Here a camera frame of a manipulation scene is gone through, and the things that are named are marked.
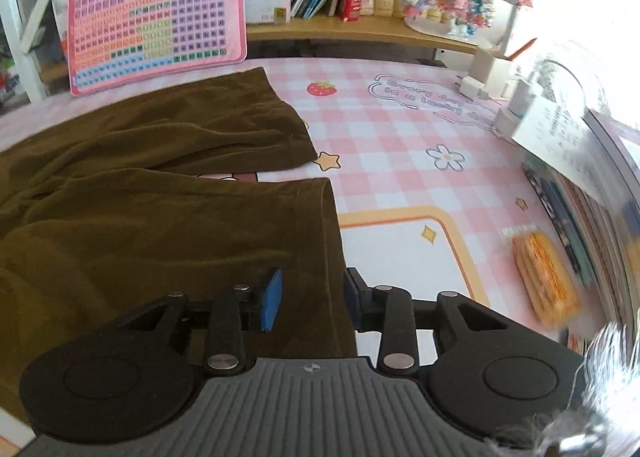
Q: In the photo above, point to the white and wood bookshelf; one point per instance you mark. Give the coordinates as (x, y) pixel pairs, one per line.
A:
(350, 29)

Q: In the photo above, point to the pink printed desk mat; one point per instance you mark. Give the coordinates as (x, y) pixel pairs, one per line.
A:
(400, 172)

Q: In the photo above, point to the white printed paper sheet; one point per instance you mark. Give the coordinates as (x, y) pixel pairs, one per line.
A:
(565, 147)

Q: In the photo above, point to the olive brown pants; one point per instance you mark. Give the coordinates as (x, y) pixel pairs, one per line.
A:
(150, 217)

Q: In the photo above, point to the white furry sleeve cuff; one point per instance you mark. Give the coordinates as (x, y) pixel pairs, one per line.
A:
(610, 387)

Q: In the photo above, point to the dark cover leaning book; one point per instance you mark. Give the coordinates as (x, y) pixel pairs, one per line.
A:
(42, 7)

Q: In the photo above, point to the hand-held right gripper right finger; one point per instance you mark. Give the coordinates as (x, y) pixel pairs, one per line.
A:
(352, 299)

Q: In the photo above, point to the pink keypad learning tablet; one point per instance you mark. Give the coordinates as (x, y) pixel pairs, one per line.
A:
(150, 37)

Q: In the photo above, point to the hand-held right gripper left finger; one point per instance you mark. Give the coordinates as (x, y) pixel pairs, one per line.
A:
(270, 299)

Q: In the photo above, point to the stack of books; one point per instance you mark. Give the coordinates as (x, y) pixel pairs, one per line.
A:
(600, 247)

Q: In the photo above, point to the white oval tray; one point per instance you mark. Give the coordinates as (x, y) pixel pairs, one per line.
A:
(435, 27)

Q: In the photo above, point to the yellow snack packet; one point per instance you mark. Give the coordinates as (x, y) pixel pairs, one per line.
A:
(545, 277)

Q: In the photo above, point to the white labelled card box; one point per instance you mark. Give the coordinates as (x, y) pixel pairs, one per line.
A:
(267, 2)

